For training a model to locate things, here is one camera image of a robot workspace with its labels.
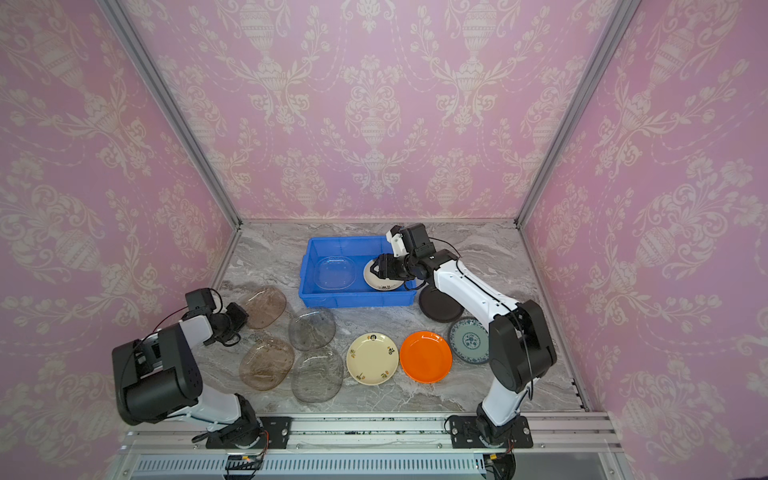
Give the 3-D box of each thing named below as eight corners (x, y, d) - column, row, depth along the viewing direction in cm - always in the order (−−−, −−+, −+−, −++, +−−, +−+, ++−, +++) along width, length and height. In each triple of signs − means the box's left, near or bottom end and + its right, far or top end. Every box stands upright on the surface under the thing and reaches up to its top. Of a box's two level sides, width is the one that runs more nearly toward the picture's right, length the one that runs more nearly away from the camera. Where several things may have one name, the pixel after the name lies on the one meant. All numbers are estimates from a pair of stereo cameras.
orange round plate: (400, 383, 83) (401, 380, 81) (400, 335, 92) (400, 331, 90) (453, 383, 83) (455, 380, 81) (447, 335, 92) (449, 331, 90)
